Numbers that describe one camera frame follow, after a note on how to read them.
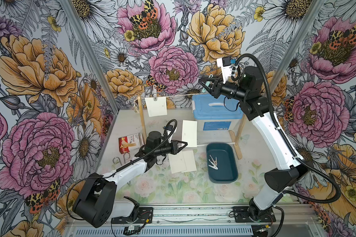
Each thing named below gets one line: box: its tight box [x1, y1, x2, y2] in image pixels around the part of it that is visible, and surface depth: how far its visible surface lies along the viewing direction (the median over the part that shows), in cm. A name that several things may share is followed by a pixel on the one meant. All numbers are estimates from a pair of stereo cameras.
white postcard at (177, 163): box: [168, 150, 187, 174], surface depth 93 cm
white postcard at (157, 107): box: [144, 96, 168, 118], surface depth 71 cm
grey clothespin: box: [152, 84, 158, 102], surface depth 65 cm
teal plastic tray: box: [205, 142, 239, 184], surface depth 93 cm
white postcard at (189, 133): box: [181, 119, 198, 148], surface depth 83 cm
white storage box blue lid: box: [191, 93, 244, 132], surface depth 101 cm
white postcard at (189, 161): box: [180, 150, 197, 173], surface depth 96 cm
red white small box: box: [118, 132, 144, 155], surface depth 99 cm
